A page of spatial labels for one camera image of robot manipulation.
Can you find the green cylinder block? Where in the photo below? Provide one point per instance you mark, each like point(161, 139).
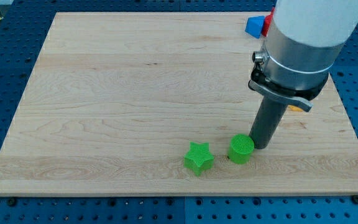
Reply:
point(240, 149)

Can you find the green star block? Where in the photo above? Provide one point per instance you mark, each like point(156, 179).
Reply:
point(198, 159)

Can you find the wooden board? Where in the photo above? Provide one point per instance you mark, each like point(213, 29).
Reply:
point(115, 98)

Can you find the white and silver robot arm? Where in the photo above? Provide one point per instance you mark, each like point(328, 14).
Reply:
point(303, 40)

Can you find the blue block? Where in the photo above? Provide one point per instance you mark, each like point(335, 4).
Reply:
point(254, 26)

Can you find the red block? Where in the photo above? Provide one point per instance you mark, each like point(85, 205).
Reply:
point(267, 22)

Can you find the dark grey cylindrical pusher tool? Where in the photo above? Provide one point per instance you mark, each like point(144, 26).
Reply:
point(266, 121)

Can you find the yellow block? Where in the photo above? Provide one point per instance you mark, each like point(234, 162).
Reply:
point(294, 108)

